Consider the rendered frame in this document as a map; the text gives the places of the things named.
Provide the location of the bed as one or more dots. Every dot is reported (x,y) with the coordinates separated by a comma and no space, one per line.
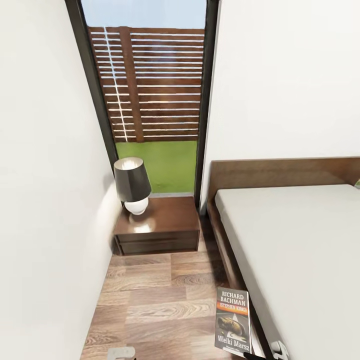
(288,232)

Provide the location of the table lamp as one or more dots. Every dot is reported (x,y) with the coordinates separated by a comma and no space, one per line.
(132,184)

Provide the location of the nightstand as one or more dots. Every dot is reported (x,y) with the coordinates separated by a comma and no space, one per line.
(168,225)

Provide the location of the hardback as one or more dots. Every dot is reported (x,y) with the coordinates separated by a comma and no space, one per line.
(233,324)

